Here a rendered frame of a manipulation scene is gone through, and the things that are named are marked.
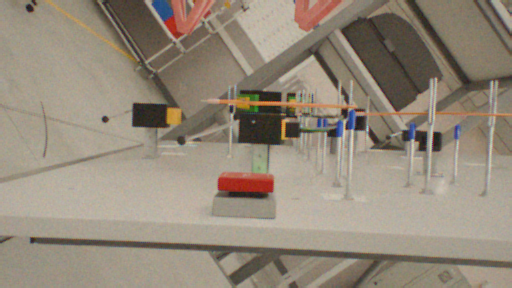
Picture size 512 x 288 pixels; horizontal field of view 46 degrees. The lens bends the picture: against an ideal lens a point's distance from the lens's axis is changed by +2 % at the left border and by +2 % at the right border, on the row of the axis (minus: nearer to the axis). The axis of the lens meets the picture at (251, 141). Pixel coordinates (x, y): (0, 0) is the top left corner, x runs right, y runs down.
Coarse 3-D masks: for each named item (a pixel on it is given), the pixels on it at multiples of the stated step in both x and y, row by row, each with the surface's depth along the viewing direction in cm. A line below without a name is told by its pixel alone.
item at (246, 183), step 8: (224, 176) 52; (232, 176) 52; (240, 176) 53; (248, 176) 53; (256, 176) 53; (264, 176) 54; (272, 176) 54; (224, 184) 52; (232, 184) 52; (240, 184) 52; (248, 184) 52; (256, 184) 52; (264, 184) 52; (272, 184) 52; (232, 192) 53; (240, 192) 53; (248, 192) 53; (256, 192) 52
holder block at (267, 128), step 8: (240, 120) 78; (248, 120) 77; (256, 120) 77; (264, 120) 77; (272, 120) 77; (280, 120) 76; (240, 128) 78; (248, 128) 77; (256, 128) 77; (264, 128) 77; (272, 128) 77; (280, 128) 77; (240, 136) 78; (248, 136) 77; (256, 136) 77; (264, 136) 77; (272, 136) 77; (280, 136) 77; (272, 144) 77; (280, 144) 77
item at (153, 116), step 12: (132, 108) 106; (144, 108) 106; (156, 108) 106; (108, 120) 109; (132, 120) 106; (144, 120) 106; (156, 120) 106; (156, 132) 109; (156, 144) 109; (144, 156) 107; (156, 156) 109
